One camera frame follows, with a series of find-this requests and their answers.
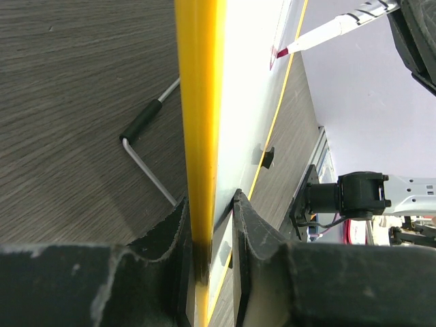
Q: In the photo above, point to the right black whiteboard foot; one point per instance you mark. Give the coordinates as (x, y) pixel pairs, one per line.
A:
(265, 159)

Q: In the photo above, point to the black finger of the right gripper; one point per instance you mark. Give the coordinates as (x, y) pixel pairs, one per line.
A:
(413, 31)

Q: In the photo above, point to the white marker pen body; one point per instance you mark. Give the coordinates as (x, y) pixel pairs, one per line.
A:
(340, 25)

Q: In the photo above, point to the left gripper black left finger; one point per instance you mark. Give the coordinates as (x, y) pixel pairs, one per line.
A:
(144, 283)

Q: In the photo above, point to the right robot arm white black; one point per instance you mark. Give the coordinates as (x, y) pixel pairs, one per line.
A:
(362, 195)

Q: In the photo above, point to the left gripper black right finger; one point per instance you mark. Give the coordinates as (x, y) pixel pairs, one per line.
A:
(278, 282)

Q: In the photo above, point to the orange framed whiteboard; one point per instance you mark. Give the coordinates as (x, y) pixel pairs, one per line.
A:
(232, 87)

